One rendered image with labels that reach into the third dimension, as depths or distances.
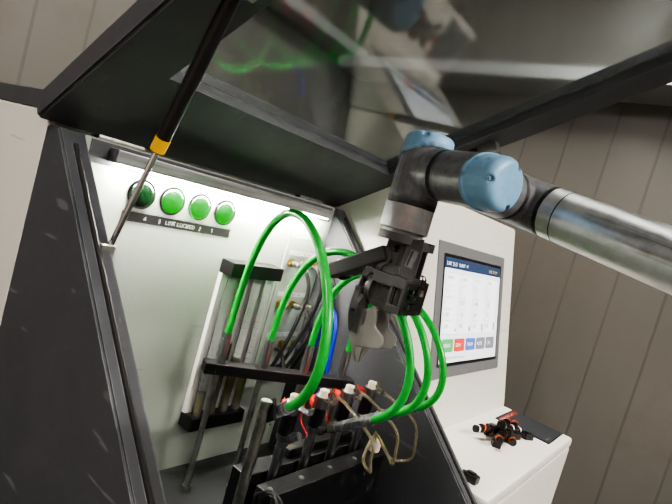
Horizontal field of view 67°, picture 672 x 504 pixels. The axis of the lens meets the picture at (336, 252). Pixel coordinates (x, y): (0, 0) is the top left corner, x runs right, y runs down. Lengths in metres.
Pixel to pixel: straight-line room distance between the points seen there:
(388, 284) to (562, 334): 2.00
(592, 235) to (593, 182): 2.02
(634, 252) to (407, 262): 0.29
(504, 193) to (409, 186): 0.14
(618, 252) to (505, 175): 0.16
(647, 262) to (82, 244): 0.69
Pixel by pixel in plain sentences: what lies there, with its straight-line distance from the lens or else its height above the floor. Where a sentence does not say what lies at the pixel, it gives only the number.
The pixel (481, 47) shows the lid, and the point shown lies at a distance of 0.83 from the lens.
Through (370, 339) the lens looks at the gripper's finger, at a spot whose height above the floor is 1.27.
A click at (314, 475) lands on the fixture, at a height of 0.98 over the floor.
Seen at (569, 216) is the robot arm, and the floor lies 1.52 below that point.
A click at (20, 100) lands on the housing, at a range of 1.01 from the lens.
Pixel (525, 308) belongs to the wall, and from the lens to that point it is 2.73.
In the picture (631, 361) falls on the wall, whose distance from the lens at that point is 2.65.
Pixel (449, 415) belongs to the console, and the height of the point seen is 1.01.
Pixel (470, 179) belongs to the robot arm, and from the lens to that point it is 0.68.
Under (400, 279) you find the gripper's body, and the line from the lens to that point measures 0.74.
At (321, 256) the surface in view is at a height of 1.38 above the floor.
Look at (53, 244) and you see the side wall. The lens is 0.80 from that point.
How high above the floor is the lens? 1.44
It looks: 4 degrees down
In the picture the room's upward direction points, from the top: 16 degrees clockwise
